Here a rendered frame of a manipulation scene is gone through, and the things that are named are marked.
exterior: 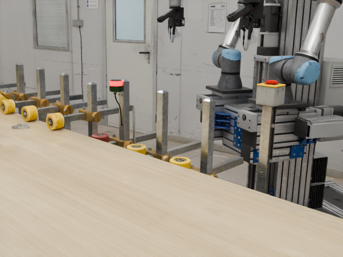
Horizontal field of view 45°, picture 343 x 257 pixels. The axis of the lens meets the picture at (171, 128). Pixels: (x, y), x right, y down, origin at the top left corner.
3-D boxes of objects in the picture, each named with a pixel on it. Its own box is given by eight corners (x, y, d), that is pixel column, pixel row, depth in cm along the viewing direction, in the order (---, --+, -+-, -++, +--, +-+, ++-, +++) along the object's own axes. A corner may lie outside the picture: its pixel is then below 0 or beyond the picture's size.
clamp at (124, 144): (116, 145, 207) (116, 135, 206) (134, 151, 198) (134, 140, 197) (107, 147, 203) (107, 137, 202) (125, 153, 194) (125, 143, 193)
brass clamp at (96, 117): (87, 117, 221) (87, 107, 220) (102, 121, 212) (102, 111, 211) (77, 119, 217) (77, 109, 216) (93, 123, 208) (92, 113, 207)
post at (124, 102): (125, 175, 205) (124, 78, 193) (129, 177, 202) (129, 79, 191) (119, 177, 202) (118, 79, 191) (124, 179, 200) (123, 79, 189)
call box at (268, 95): (266, 103, 146) (267, 81, 144) (284, 106, 141) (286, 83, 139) (254, 106, 141) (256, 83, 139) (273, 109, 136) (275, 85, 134)
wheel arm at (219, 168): (237, 163, 192) (238, 155, 191) (243, 165, 190) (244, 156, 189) (172, 188, 161) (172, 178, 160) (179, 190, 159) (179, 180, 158)
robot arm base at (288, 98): (281, 98, 223) (283, 79, 221) (299, 102, 210) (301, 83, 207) (257, 99, 218) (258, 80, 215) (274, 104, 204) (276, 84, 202)
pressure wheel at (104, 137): (102, 154, 200) (101, 130, 197) (112, 157, 195) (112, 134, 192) (88, 157, 194) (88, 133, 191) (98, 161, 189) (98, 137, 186)
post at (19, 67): (25, 136, 271) (20, 62, 260) (28, 137, 269) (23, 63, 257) (20, 137, 269) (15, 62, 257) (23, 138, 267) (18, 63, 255)
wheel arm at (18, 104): (79, 98, 272) (79, 93, 271) (82, 99, 269) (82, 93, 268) (5, 108, 236) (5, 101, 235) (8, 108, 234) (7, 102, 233)
